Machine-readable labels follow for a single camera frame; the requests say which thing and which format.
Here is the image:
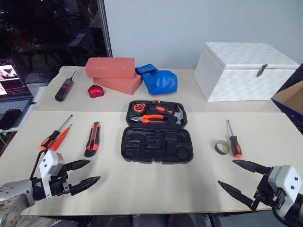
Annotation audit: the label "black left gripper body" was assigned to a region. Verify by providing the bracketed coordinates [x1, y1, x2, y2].
[49, 165, 73, 197]

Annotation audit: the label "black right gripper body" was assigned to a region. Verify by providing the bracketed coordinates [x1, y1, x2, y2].
[251, 174, 285, 212]

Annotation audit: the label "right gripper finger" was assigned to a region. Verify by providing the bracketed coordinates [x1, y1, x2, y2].
[217, 180, 255, 210]
[232, 159, 273, 175]

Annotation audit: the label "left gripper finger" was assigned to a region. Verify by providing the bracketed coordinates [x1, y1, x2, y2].
[70, 176, 101, 196]
[63, 159, 91, 172]

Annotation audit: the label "black tool case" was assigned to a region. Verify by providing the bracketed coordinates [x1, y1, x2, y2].
[120, 99, 194, 165]

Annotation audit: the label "orange black utility knife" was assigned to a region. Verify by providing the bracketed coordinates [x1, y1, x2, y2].
[84, 121, 101, 158]

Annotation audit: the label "black orange short screwdriver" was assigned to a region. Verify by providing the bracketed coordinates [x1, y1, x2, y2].
[226, 119, 243, 159]

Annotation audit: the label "orange test pen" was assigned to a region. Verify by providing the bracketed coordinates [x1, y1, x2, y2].
[49, 123, 73, 151]

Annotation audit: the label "black orange long screwdriver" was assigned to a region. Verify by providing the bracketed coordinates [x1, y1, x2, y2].
[39, 114, 73, 151]

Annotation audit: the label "grey tape roll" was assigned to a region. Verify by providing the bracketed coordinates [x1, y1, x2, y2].
[214, 140, 231, 157]

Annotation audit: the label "red heart-shaped box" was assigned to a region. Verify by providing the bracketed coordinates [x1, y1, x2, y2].
[88, 84, 105, 99]

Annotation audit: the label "brown blue cardboard box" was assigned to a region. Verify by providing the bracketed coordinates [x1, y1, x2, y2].
[271, 80, 303, 136]

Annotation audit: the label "black red screwdriver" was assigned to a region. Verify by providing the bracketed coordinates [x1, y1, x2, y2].
[54, 70, 79, 102]

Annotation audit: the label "black smartphone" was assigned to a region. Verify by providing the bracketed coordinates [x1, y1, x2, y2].
[0, 108, 22, 131]

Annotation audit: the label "white woven storage box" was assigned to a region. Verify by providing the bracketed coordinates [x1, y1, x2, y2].
[193, 42, 301, 103]

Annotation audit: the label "pink foam brick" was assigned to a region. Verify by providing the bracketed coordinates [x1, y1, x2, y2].
[85, 57, 136, 79]
[93, 74, 143, 96]

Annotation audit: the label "open laptop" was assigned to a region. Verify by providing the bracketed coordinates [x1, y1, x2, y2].
[0, 58, 34, 119]

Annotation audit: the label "blue bag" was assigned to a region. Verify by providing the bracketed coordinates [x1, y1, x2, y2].
[135, 64, 178, 96]

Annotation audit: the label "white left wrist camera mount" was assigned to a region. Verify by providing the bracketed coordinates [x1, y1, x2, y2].
[39, 150, 65, 201]

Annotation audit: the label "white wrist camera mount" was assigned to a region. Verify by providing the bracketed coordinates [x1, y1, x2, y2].
[268, 165, 303, 201]
[39, 150, 65, 201]

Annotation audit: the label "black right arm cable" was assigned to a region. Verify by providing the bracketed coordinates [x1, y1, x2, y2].
[271, 205, 293, 227]

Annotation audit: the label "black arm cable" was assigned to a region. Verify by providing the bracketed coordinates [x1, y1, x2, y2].
[271, 205, 293, 227]
[29, 150, 47, 181]

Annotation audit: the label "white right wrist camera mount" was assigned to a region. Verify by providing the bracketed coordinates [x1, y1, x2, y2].
[268, 165, 303, 201]

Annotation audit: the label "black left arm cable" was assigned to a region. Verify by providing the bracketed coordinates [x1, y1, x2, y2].
[29, 150, 47, 181]

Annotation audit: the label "orange handled pliers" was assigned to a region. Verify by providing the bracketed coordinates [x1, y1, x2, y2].
[130, 114, 165, 124]

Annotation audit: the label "claw hammer black orange handle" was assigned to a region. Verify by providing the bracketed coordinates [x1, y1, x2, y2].
[149, 105, 187, 125]

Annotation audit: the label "metal window frame post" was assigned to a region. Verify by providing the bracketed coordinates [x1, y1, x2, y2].
[97, 0, 113, 59]

